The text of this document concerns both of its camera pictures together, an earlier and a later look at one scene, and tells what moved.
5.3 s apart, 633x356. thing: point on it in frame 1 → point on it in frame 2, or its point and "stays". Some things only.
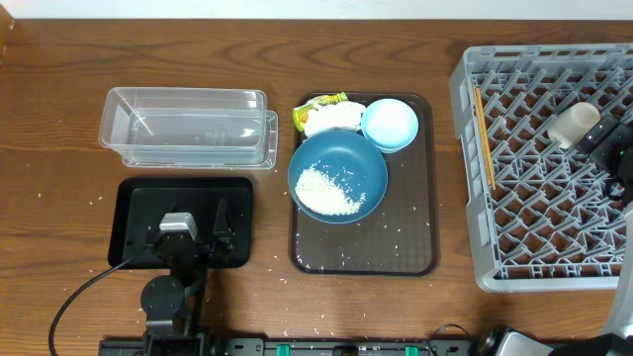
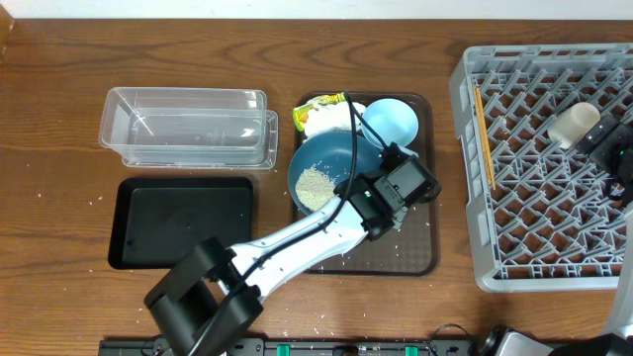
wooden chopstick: [484, 136] stays
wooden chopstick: [485, 135] stays
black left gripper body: [196, 245] → [392, 156]
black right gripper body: [613, 152] stays
